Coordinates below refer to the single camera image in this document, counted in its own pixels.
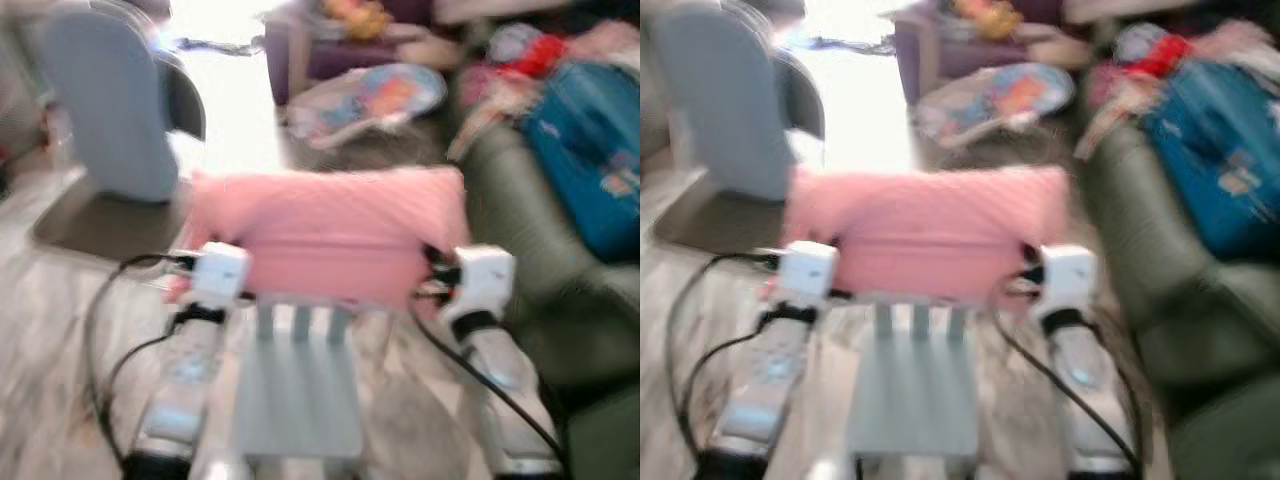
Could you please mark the yellow plush toy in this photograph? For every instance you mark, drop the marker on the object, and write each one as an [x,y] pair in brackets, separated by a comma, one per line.
[358,16]
[988,16]

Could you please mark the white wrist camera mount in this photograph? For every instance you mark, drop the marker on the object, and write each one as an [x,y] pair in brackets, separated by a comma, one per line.
[808,268]
[485,278]
[1068,278]
[220,272]

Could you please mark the red cloth item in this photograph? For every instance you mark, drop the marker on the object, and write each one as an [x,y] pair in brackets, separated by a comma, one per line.
[535,58]
[1163,56]

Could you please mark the blue-grey chair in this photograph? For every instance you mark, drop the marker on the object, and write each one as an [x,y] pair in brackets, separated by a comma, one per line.
[725,105]
[115,110]

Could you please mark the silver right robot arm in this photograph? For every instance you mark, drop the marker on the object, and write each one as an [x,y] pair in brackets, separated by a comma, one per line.
[1085,375]
[500,375]

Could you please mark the blue printed bag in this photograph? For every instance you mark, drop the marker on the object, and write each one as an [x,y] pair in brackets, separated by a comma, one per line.
[1215,150]
[590,150]

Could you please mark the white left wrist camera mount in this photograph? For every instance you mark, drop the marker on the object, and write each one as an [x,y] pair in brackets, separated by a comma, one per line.
[808,268]
[220,272]

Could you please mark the dark round chair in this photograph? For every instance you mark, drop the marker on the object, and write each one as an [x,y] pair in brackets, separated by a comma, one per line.
[185,100]
[805,95]

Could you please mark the pink pillow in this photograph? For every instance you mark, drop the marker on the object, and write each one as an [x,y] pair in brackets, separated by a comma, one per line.
[925,225]
[330,225]

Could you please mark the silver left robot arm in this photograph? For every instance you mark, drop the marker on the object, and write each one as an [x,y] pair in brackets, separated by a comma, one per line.
[775,375]
[185,375]

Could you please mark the purple armchair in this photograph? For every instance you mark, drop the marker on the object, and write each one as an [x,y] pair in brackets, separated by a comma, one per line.
[340,55]
[935,50]

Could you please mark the colourful round play cushion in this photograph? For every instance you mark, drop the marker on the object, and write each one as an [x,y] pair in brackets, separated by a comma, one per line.
[370,100]
[1000,100]

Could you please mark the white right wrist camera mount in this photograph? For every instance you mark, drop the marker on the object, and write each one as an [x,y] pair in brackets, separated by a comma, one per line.
[1068,278]
[485,278]

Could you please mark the dark green sofa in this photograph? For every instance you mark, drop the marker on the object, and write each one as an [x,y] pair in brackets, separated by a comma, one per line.
[1140,230]
[520,200]

